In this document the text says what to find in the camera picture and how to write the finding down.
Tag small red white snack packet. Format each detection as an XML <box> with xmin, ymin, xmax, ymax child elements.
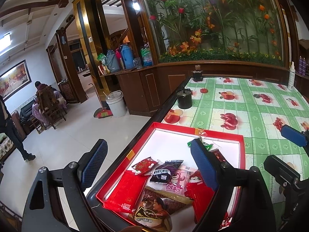
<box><xmin>132</xmin><ymin>157</ymin><xmax>158</xmax><ymax>176</ymax></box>

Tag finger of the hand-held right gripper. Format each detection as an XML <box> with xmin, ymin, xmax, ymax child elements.
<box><xmin>280</xmin><ymin>124</ymin><xmax>309</xmax><ymax>148</ymax></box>
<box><xmin>263</xmin><ymin>155</ymin><xmax>302</xmax><ymax>191</ymax></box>

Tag white spray bottle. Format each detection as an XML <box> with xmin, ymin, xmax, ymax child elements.
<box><xmin>287</xmin><ymin>61</ymin><xmax>296</xmax><ymax>91</ymax></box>

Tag ceiling light panel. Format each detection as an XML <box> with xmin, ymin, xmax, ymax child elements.
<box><xmin>0</xmin><ymin>32</ymin><xmax>11</xmax><ymax>53</ymax></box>

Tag red white patterned packet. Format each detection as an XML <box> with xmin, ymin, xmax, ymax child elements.
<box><xmin>218</xmin><ymin>212</ymin><xmax>233</xmax><ymax>230</ymax></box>

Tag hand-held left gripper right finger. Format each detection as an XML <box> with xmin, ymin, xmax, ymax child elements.
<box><xmin>190</xmin><ymin>139</ymin><xmax>276</xmax><ymax>232</ymax></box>

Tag brown red snack packet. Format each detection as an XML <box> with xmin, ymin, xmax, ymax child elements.
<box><xmin>210</xmin><ymin>148</ymin><xmax>228</xmax><ymax>163</ymax></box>

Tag purple black snack packet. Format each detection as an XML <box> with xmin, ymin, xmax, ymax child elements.
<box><xmin>150</xmin><ymin>160</ymin><xmax>184</xmax><ymax>183</ymax></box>

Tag black sofa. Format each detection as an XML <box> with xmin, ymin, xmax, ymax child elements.
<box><xmin>12</xmin><ymin>101</ymin><xmax>39</xmax><ymax>141</ymax></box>

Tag purple bottles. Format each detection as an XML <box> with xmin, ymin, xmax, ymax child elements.
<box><xmin>298</xmin><ymin>56</ymin><xmax>309</xmax><ymax>76</ymax></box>

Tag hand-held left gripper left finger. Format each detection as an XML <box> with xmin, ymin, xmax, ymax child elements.
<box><xmin>22</xmin><ymin>139</ymin><xmax>108</xmax><ymax>232</ymax></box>

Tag large black tin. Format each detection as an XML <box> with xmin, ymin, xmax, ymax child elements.
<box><xmin>177</xmin><ymin>89</ymin><xmax>194</xmax><ymax>110</ymax></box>

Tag white plastic bucket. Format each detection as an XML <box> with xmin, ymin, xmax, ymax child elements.
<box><xmin>105</xmin><ymin>90</ymin><xmax>128</xmax><ymax>118</ymax></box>

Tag pink thermos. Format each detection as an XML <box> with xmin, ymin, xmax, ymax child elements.
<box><xmin>115</xmin><ymin>48</ymin><xmax>122</xmax><ymax>70</ymax></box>

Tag red shallow cardboard box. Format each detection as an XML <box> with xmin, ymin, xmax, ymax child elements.
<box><xmin>95</xmin><ymin>122</ymin><xmax>245</xmax><ymax>232</ymax></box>

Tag framed wall painting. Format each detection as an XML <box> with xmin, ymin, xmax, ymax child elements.
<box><xmin>0</xmin><ymin>59</ymin><xmax>32</xmax><ymax>101</ymax></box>

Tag long red snack packet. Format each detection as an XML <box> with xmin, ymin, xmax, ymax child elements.
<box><xmin>184</xmin><ymin>171</ymin><xmax>216</xmax><ymax>223</ymax></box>
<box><xmin>103</xmin><ymin>170</ymin><xmax>150</xmax><ymax>213</ymax></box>

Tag brown portrait snack packet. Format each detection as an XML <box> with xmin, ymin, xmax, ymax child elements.
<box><xmin>132</xmin><ymin>187</ymin><xmax>194</xmax><ymax>232</ymax></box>

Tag red green broom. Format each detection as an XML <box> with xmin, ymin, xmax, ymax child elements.
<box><xmin>89</xmin><ymin>83</ymin><xmax>113</xmax><ymax>119</ymax></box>

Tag golden pillar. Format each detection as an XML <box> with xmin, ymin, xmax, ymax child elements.
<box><xmin>72</xmin><ymin>0</ymin><xmax>117</xmax><ymax>103</ymax></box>

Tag pink white snack packet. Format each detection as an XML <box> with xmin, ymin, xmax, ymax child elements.
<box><xmin>164</xmin><ymin>164</ymin><xmax>196</xmax><ymax>194</ymax></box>

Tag grey blue thermos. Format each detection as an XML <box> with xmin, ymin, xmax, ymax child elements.
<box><xmin>104</xmin><ymin>49</ymin><xmax>121</xmax><ymax>73</ymax></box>

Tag green snack packet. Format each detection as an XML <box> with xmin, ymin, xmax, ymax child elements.
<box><xmin>188</xmin><ymin>140</ymin><xmax>214</xmax><ymax>151</ymax></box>

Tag wooden chair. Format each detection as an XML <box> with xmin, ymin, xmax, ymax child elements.
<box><xmin>36</xmin><ymin>87</ymin><xmax>67</xmax><ymax>130</ymax></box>

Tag small black jar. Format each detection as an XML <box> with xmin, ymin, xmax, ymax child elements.
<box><xmin>192</xmin><ymin>65</ymin><xmax>204</xmax><ymax>83</ymax></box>

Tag artificial flower glass display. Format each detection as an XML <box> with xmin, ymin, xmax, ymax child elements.
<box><xmin>138</xmin><ymin>0</ymin><xmax>290</xmax><ymax>66</ymax></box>

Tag small red candy wrapper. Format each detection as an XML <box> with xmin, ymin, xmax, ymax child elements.
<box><xmin>195</xmin><ymin>128</ymin><xmax>208</xmax><ymax>141</ymax></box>

